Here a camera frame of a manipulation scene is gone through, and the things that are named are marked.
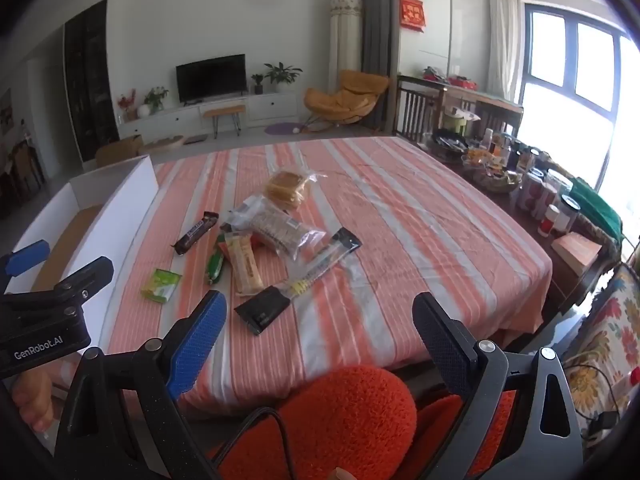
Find green cracker packet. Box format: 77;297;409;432
141;269;182;304

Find snickers chocolate bar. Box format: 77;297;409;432
172;211;219;256

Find green sausage stick snack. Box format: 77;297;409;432
206;233;226;285

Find beige wafer snack packet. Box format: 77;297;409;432
224;233;264;296

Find small black snack packet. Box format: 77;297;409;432
234;286;291;336

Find clear bag brown hawthorn slices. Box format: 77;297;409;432
227;194;326;261

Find long black clear snack packet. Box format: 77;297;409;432
276;228;361;300

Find bagged bread loaf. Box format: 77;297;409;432
262;166;326;211

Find person's left hand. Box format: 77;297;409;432
11;368;53;432

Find white cardboard box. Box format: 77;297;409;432
8;156;158;344

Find floral patterned cushion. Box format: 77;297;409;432
563;263;639;434

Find red flower vase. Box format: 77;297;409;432
117;89;137;122

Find red fuzzy cushion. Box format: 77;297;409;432
207;364;519;480

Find green plant white vase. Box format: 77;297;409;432
137;86;169;118

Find white tv cabinet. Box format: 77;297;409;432
118;92;298;143

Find cluttered wooden side table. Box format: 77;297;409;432
397;66;626;311

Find dark glass display cabinet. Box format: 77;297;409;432
63;0;119;164

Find small wooden bench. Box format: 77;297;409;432
203;104;246;139

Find striped orange white tablecloth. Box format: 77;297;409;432
101;138;552;413

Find black flat television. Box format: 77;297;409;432
176;54;247;103

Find purple round floor mat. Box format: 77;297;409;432
265;122;303;136

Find small dark potted plant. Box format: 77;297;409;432
250;74;265;96

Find large green potted plant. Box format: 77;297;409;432
265;62;304;92

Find orange lounge chair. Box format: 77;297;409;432
304;70;390;126

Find dark wooden chair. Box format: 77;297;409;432
393;75;447;144

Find white standing air conditioner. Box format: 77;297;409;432
328;0;363;93

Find white window curtain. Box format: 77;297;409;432
487;0;523;102

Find grey curtain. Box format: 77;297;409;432
361;0;398;132

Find black cable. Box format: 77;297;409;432
211;406;302;480

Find red wall decoration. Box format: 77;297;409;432
399;0;426;32

